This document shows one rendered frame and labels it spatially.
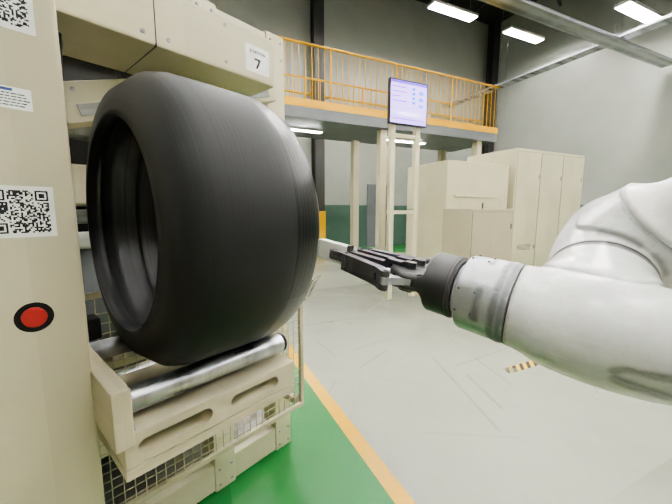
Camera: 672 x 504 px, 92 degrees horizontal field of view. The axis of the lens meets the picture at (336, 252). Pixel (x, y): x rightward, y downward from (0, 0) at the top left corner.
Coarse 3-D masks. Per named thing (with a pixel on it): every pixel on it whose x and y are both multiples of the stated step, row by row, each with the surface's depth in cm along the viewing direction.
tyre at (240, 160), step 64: (128, 128) 78; (192, 128) 49; (256, 128) 58; (128, 192) 88; (192, 192) 48; (256, 192) 53; (128, 256) 89; (192, 256) 49; (256, 256) 54; (128, 320) 70; (192, 320) 53; (256, 320) 62
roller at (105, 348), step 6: (114, 336) 78; (90, 342) 74; (96, 342) 75; (102, 342) 75; (108, 342) 76; (114, 342) 76; (120, 342) 77; (96, 348) 74; (102, 348) 74; (108, 348) 75; (114, 348) 76; (120, 348) 77; (126, 348) 78; (102, 354) 74; (108, 354) 75; (114, 354) 76
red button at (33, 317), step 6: (24, 312) 49; (30, 312) 49; (36, 312) 49; (42, 312) 50; (24, 318) 49; (30, 318) 49; (36, 318) 50; (42, 318) 50; (24, 324) 49; (30, 324) 49; (36, 324) 50
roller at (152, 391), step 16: (272, 336) 78; (224, 352) 69; (240, 352) 70; (256, 352) 72; (272, 352) 76; (192, 368) 63; (208, 368) 64; (224, 368) 66; (240, 368) 70; (144, 384) 57; (160, 384) 58; (176, 384) 59; (192, 384) 62; (144, 400) 55; (160, 400) 58
